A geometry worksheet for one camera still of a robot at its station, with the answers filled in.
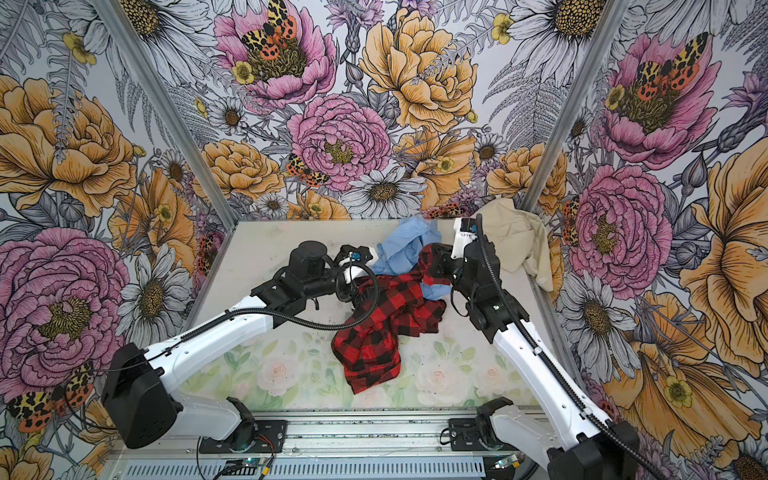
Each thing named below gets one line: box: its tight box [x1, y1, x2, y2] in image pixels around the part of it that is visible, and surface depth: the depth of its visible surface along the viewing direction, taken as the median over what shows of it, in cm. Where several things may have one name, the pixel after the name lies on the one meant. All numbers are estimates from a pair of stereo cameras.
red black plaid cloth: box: [332, 243, 449, 394], surface depth 88 cm
